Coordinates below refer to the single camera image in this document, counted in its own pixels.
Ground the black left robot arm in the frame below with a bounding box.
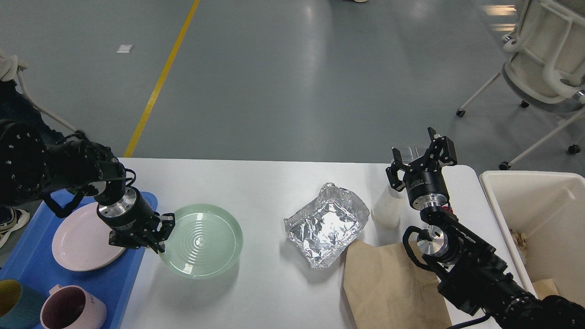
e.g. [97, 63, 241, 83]
[0, 120, 175, 254]

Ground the teal yellow cup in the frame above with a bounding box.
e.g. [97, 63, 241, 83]
[0, 279, 46, 329]

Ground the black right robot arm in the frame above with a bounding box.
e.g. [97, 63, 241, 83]
[386, 127, 585, 329]

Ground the pink mug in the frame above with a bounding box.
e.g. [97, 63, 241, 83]
[40, 285, 108, 329]

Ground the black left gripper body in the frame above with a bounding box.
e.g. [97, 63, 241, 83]
[96, 187, 157, 235]

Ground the white paper cup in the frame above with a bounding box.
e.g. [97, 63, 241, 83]
[372, 185, 408, 228]

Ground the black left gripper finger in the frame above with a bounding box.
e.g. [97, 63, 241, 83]
[153, 212, 176, 242]
[108, 231, 165, 254]

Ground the green plate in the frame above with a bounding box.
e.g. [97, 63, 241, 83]
[160, 204, 243, 280]

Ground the brown paper bag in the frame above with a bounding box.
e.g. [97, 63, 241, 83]
[343, 240, 452, 329]

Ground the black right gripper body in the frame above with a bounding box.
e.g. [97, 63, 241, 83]
[404, 167, 450, 211]

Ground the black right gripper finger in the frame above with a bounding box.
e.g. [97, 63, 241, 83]
[386, 148, 414, 192]
[420, 127, 458, 171]

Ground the brown paper in bin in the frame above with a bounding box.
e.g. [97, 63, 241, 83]
[532, 278, 558, 300]

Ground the pink plate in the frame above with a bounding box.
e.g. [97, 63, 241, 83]
[51, 202, 126, 271]

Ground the crumpled aluminium foil tray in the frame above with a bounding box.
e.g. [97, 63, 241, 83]
[283, 182, 370, 270]

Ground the blue plastic tray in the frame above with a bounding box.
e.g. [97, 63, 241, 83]
[0, 203, 145, 329]

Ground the white office chair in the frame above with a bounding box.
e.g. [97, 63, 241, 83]
[456, 0, 585, 170]

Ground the seated person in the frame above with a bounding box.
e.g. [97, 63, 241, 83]
[0, 50, 64, 247]

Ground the beige plastic bin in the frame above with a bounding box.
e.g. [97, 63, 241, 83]
[480, 170, 585, 305]

